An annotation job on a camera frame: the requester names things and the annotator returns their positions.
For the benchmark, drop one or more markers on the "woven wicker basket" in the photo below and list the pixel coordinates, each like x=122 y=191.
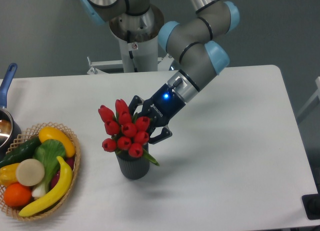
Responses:
x=22 y=138

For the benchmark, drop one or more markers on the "yellow bell pepper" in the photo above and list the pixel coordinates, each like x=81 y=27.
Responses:
x=8 y=174

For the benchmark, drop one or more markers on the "orange fruit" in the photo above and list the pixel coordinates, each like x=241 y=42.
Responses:
x=17 y=195

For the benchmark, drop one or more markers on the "dark grey ribbed vase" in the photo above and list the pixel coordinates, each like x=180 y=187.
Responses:
x=133 y=168

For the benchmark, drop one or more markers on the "red tulip bouquet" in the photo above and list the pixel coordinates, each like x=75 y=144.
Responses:
x=128 y=137

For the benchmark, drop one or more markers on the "purple red vegetable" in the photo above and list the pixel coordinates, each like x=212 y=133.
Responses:
x=71 y=162

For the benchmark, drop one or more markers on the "blue handled saucepan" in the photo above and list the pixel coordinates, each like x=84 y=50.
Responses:
x=9 y=129

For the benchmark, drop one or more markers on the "green bok choy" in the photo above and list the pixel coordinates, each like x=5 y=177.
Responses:
x=47 y=154

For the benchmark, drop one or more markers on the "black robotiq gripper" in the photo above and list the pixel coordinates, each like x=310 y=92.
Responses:
x=161 y=107

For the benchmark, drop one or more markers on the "beige round disc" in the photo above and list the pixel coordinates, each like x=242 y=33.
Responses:
x=30 y=172

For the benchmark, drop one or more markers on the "yellow banana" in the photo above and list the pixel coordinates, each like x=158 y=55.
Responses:
x=54 y=195

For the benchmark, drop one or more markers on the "black device at table edge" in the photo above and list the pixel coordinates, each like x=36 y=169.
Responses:
x=311 y=203

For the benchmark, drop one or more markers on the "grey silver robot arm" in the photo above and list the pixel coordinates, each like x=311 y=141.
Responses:
x=140 y=29

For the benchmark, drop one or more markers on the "white furniture part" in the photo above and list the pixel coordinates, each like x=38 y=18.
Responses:
x=312 y=102

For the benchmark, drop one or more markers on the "dark green cucumber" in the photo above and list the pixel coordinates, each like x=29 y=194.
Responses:
x=22 y=152

